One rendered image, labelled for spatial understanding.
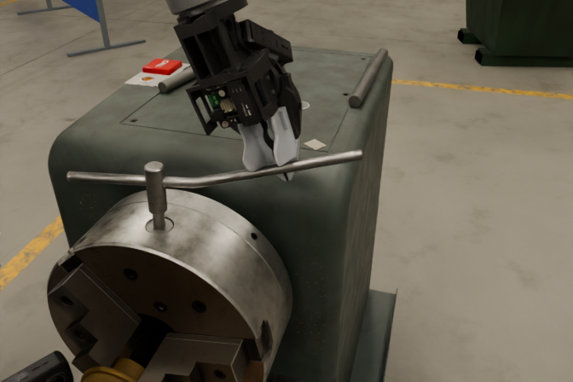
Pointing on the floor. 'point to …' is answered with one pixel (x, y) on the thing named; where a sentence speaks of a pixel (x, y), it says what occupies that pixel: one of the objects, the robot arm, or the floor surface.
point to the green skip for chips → (519, 8)
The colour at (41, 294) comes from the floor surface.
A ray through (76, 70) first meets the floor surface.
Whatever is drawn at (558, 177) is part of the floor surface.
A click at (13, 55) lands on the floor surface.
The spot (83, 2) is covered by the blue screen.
